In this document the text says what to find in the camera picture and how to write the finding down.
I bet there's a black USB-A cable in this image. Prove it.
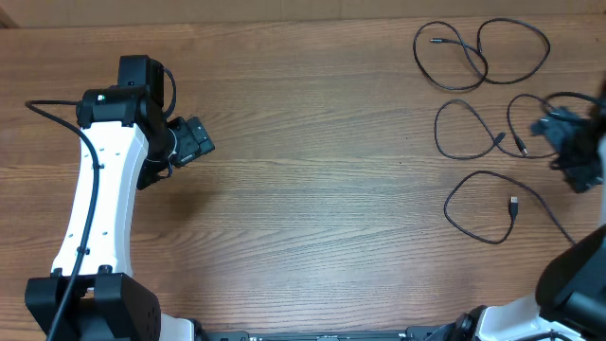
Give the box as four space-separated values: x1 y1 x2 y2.
442 170 578 246

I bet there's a thin black cable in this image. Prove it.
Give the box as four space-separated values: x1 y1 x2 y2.
412 17 552 92

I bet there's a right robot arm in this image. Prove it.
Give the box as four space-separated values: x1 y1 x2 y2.
404 92 605 340

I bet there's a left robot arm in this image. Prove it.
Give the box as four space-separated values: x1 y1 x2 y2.
25 55 214 340

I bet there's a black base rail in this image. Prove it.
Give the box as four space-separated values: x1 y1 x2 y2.
205 324 472 341

